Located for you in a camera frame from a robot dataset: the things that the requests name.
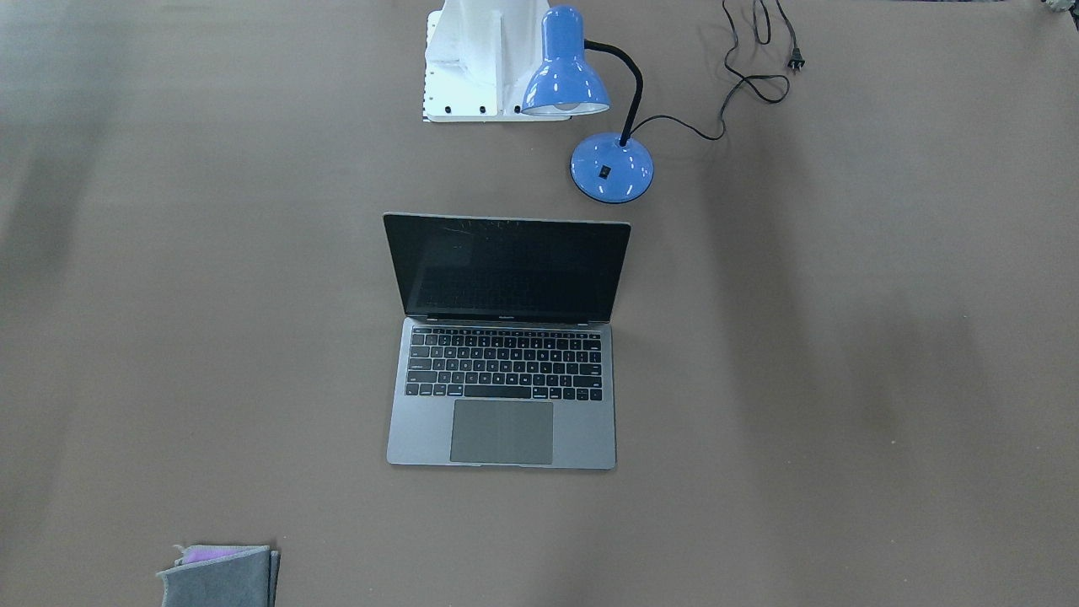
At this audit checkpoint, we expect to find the grey laptop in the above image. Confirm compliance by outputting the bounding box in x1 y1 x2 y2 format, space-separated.
383 212 631 471

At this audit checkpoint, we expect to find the blue desk lamp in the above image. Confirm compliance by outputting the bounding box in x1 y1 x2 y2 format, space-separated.
521 5 654 204

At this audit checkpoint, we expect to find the folded grey cloth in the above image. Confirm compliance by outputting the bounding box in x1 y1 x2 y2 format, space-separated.
158 544 279 606

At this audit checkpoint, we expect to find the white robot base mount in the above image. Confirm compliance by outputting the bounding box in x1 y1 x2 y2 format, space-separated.
423 1 552 123

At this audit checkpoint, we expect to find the black lamp power cable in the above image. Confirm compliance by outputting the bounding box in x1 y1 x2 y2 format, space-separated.
632 0 807 142

